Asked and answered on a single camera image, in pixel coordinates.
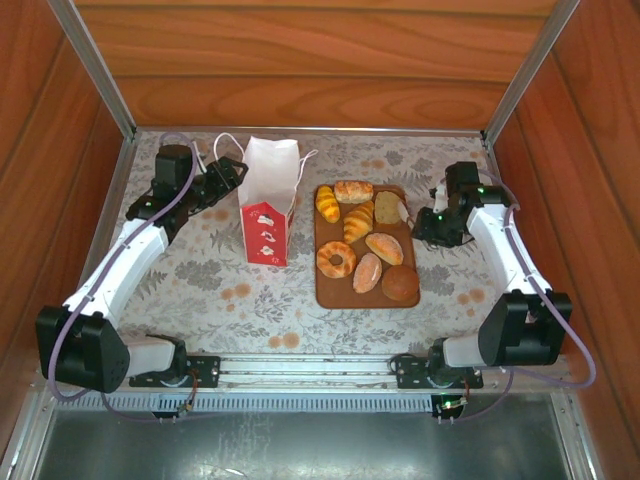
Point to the fake bread slice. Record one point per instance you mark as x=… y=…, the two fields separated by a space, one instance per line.
x=386 y=207

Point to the golden sugared oval bun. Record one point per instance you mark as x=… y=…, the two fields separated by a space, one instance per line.
x=384 y=248

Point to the golden fake croissant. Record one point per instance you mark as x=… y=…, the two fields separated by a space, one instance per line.
x=357 y=222

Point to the crusty rectangular fake bread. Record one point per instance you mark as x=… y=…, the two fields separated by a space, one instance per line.
x=353 y=191

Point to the red white paper bag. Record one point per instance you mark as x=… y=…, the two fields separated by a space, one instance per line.
x=265 y=235

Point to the pink sugared oval bun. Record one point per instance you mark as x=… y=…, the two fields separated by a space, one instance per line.
x=366 y=274

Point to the striped yellow fake bread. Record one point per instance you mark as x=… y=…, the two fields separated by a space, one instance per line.
x=327 y=204

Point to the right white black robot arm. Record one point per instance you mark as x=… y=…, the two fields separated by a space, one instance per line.
x=500 y=250

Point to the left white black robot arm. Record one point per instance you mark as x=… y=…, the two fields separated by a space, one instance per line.
x=120 y=265

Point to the round brown fake bun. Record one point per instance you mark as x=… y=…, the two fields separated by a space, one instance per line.
x=400 y=283

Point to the brown rectangular tray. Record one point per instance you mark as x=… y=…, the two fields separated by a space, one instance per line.
x=350 y=295

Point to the floral table cloth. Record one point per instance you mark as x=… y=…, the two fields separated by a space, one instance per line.
x=250 y=310

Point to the small circuit board green LED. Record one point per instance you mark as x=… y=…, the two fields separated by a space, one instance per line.
x=450 y=404

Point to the grey metal bottom panel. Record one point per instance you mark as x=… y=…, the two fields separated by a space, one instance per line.
x=300 y=445

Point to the aluminium frame crossbar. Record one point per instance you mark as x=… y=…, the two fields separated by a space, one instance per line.
x=300 y=130

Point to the aluminium frame post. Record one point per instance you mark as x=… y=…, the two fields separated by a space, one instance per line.
x=95 y=70
x=535 y=65

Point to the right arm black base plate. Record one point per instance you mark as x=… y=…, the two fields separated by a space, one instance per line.
x=412 y=372

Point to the aluminium mounting rail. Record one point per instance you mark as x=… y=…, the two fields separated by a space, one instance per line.
x=300 y=367

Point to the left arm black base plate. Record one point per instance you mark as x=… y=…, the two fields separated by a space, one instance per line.
x=205 y=370

